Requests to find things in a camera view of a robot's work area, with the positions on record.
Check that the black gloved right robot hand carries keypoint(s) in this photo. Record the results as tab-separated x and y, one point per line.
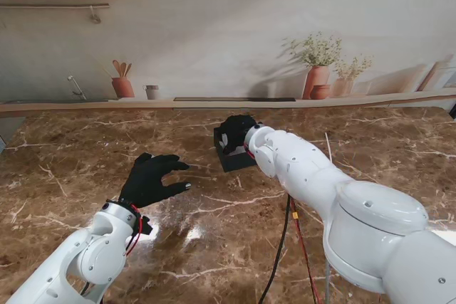
237	131

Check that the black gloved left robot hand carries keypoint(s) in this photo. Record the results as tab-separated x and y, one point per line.
146	183

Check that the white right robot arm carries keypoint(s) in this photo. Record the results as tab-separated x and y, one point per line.
356	211

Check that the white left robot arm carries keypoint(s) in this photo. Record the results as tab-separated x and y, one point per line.
71	265

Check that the black box with pink inside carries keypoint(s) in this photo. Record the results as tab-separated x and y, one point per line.
238	163

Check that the white zip tie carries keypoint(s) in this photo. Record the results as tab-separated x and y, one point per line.
328	147

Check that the printed kitchen scene backdrop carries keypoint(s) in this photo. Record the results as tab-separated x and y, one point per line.
228	33

